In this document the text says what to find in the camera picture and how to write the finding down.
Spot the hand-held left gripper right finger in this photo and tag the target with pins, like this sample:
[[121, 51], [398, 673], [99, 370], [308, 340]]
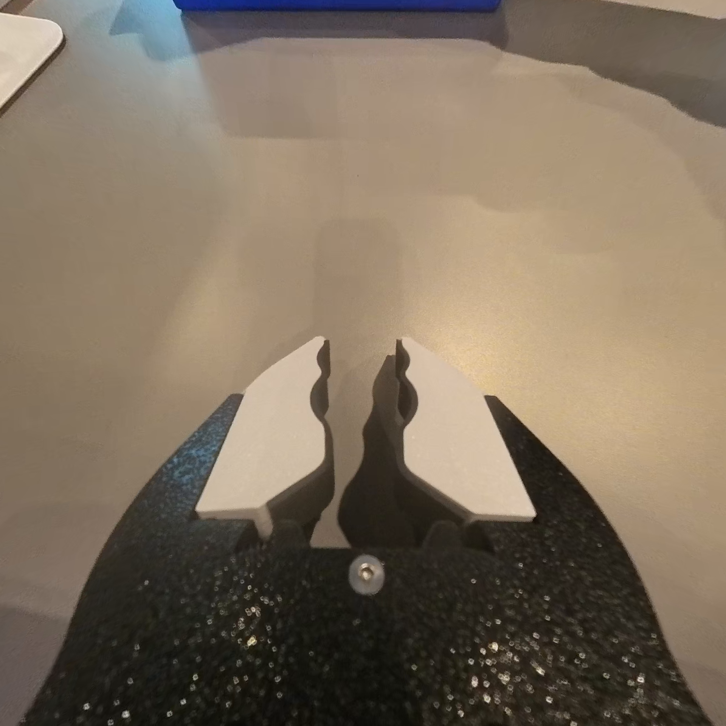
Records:
[[454, 448]]

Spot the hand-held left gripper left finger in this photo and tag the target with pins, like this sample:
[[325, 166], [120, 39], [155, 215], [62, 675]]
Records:
[[272, 442]]

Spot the blue plastic tray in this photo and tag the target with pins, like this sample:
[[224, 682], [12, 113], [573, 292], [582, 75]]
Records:
[[340, 4]]

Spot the white rounded board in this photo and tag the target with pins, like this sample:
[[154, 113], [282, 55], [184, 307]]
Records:
[[22, 54]]

